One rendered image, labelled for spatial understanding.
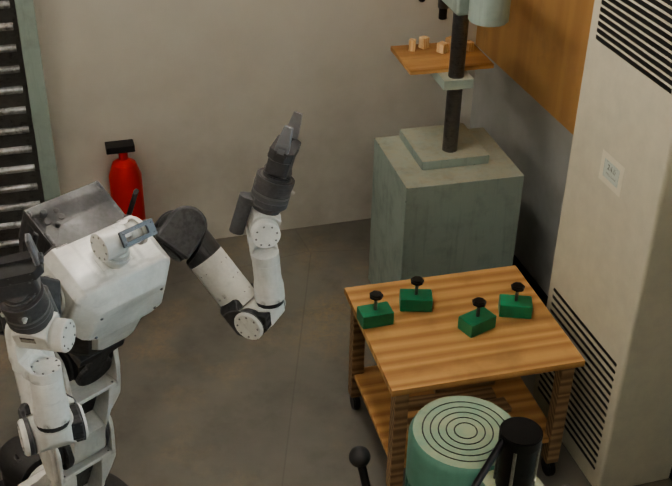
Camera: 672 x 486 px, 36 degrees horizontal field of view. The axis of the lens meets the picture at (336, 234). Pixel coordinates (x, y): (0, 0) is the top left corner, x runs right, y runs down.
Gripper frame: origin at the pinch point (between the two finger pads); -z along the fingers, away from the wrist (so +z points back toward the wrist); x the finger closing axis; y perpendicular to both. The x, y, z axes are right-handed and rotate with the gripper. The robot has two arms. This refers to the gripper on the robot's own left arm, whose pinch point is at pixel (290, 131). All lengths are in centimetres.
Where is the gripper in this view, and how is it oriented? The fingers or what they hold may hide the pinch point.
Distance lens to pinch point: 226.1
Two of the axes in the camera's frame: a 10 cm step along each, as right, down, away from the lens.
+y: -9.4, -3.3, 0.2
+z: -3.0, 8.6, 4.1
